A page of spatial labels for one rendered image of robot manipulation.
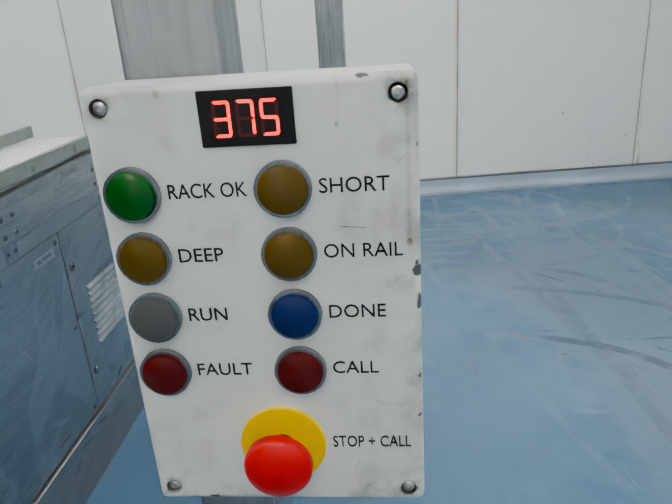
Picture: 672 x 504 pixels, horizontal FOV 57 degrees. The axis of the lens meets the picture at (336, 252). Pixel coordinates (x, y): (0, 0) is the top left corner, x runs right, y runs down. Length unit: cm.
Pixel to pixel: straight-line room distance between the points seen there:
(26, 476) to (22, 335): 31
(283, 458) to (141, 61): 24
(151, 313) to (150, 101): 12
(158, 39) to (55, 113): 394
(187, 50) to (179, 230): 11
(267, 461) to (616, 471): 158
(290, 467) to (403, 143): 19
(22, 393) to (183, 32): 128
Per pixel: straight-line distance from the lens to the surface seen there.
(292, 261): 33
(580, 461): 190
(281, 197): 32
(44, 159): 157
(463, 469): 182
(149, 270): 35
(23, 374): 158
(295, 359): 36
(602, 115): 445
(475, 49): 412
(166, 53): 39
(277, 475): 38
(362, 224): 32
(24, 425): 160
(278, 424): 39
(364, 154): 31
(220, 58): 38
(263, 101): 31
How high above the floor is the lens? 119
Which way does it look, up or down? 21 degrees down
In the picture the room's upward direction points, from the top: 4 degrees counter-clockwise
